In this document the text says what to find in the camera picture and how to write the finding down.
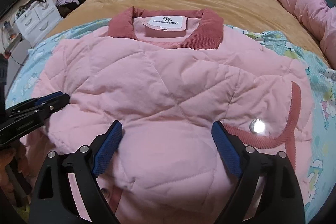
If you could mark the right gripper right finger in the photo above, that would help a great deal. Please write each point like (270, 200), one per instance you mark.
(267, 190)

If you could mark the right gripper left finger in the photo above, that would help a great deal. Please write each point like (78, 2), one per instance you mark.
(53, 201)

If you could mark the hello kitty blue sheet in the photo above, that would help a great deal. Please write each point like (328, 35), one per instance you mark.
(321, 173)

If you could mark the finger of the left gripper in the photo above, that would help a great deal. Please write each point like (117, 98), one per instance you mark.
(52, 107)
(32, 102)

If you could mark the purple clothes pile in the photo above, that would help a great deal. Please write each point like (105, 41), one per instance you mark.
(66, 2)

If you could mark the pink quilted jacket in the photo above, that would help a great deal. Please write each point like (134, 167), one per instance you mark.
(167, 76)

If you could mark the white drawer chest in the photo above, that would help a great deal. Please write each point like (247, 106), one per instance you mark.
(37, 21)

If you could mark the tan bed blanket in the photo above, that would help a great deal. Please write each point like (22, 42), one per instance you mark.
(251, 15)

